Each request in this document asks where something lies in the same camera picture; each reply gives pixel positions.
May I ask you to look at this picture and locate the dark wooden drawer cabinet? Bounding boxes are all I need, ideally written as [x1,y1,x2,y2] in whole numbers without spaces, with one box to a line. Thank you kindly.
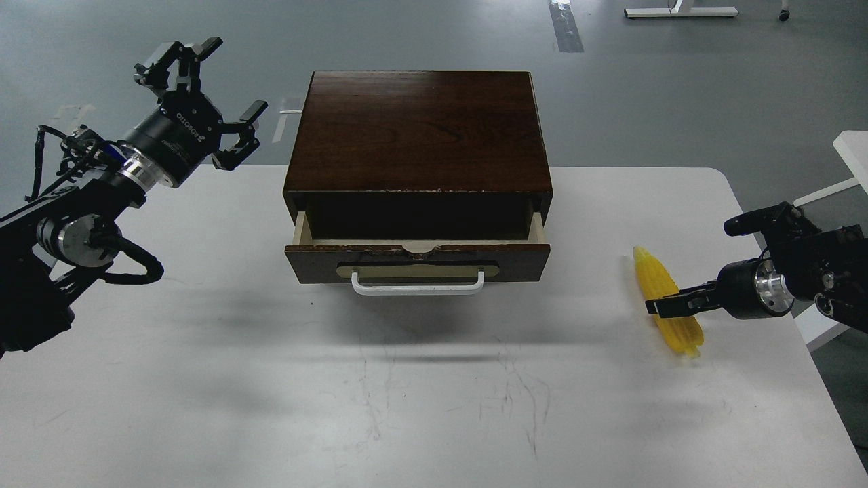
[282,70,554,216]

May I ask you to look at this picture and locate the yellow corn cob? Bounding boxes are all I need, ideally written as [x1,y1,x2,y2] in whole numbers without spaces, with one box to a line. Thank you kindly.
[633,246,705,359]

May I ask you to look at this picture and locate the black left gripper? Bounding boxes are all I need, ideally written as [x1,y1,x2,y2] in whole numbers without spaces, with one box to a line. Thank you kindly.
[119,37,269,188]

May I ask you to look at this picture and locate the white table leg base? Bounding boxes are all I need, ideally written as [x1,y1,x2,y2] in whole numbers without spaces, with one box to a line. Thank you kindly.
[623,1,740,19]

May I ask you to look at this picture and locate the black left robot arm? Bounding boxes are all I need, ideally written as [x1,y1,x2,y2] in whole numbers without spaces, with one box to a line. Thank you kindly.
[1,37,267,352]

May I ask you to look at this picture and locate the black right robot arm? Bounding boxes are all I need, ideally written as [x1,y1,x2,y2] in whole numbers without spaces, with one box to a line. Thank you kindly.
[646,203,867,333]

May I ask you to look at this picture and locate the wooden drawer with white handle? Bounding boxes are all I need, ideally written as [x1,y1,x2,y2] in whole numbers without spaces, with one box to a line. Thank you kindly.
[285,212,551,296]

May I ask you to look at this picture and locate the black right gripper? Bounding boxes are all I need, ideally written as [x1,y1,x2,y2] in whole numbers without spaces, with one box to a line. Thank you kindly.
[644,260,794,319]

